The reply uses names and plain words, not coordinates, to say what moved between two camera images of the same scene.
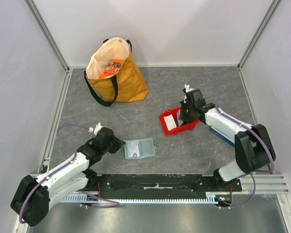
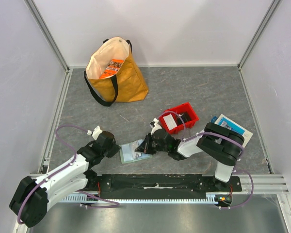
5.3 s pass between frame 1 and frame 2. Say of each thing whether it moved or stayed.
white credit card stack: stayed
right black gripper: moved
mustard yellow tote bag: stayed
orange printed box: stayed
